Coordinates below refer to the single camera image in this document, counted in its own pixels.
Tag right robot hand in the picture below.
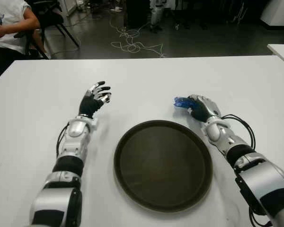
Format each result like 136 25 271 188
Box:
186 94 222 123

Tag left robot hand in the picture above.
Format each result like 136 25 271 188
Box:
79 80 111 119

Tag blue Oreo cookie packet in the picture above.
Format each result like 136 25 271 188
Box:
172 96 195 110

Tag round dark brown tray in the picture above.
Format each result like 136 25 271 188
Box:
113 120 213 213

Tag black office chair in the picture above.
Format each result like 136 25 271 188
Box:
14 0 80 60

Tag white panel board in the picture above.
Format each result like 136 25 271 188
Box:
59 0 78 17

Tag seated person white printed t-shirt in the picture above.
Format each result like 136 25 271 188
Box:
0 0 41 87

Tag white cabinet with black base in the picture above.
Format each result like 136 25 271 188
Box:
260 0 284 31

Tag black left forearm cable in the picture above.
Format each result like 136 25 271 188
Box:
56 124 71 157

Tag black forearm cable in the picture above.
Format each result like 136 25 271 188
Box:
221 114 256 152
56 124 71 157

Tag black right forearm cable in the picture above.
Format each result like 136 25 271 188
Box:
221 114 256 152

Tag tangled white floor cable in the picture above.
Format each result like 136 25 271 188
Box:
108 14 168 59

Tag black right upper arm cable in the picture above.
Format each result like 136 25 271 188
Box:
248 205 273 227

